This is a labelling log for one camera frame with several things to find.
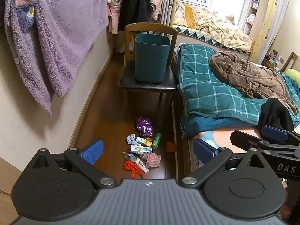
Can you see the triangle pattern bedspread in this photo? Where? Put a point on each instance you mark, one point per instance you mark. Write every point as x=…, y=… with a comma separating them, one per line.
x=199, y=34

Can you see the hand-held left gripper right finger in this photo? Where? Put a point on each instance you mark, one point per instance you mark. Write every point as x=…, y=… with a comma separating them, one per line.
x=202, y=151

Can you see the brown fleece blanket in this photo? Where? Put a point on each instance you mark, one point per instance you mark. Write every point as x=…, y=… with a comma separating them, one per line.
x=246, y=75

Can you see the wooden bookshelf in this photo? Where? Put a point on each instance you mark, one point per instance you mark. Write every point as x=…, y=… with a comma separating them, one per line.
x=254, y=4

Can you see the purple snack bag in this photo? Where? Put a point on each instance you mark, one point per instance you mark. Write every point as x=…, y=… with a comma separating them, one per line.
x=144, y=126

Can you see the teal plastic trash bin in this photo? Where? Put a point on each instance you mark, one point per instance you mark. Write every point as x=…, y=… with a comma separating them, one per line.
x=151, y=61

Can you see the yellow curtain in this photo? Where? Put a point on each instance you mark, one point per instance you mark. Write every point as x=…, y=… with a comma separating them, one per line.
x=267, y=23

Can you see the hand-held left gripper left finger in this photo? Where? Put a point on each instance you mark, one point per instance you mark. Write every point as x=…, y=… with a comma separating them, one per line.
x=92, y=151

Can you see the orange wrapper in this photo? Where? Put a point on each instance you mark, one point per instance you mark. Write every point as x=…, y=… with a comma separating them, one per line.
x=171, y=146

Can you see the yellow floral quilt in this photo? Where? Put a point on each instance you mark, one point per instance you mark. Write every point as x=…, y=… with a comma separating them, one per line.
x=222, y=30

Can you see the wooden chair with black seat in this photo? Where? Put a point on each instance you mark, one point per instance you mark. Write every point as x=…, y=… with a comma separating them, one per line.
x=145, y=86

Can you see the grey pleated curtain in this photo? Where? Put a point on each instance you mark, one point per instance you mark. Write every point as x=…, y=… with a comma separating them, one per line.
x=166, y=2

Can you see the crumpled white blue wrapper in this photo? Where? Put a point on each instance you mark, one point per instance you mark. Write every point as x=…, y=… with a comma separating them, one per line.
x=130, y=138

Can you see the orange pillow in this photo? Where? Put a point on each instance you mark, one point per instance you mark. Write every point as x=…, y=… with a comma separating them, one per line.
x=190, y=16

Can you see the small white yellow bottle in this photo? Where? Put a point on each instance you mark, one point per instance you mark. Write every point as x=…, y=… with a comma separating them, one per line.
x=143, y=141

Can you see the purple fleece robe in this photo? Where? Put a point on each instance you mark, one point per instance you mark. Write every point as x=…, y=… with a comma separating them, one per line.
x=58, y=28

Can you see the black cloth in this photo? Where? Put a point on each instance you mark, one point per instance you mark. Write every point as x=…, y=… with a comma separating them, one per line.
x=276, y=114

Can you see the red plastic bag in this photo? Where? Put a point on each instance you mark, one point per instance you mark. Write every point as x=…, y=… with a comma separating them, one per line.
x=131, y=167

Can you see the white crumpled tissue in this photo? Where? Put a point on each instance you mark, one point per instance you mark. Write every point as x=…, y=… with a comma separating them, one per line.
x=140, y=163

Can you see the pink crumpled tissue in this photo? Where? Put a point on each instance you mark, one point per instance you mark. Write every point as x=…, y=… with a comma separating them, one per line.
x=153, y=159

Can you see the green pillow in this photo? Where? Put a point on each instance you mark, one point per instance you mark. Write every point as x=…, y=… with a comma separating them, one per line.
x=294, y=76

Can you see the bed with pink sheet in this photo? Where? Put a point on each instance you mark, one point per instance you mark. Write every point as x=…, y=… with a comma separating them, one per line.
x=222, y=138

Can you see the picture frame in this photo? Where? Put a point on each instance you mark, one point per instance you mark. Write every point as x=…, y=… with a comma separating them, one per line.
x=273, y=55

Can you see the pink fleece garment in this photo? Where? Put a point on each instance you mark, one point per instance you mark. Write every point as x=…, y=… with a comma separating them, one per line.
x=113, y=11

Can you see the silver foil wrapper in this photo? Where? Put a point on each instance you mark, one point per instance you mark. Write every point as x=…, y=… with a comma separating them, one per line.
x=127, y=155

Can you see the wooden headboard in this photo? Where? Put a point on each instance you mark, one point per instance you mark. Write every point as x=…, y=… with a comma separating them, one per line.
x=289, y=62

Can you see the white printed packet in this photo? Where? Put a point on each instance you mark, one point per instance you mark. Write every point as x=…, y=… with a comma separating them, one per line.
x=140, y=149

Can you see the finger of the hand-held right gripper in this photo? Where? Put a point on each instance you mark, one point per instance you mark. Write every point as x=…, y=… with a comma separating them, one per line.
x=274, y=133
x=243, y=138

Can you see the black coat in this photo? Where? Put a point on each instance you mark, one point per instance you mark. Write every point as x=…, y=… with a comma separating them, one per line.
x=133, y=4

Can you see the teal plaid blanket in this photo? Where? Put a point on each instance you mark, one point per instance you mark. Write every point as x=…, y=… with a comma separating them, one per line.
x=201, y=91

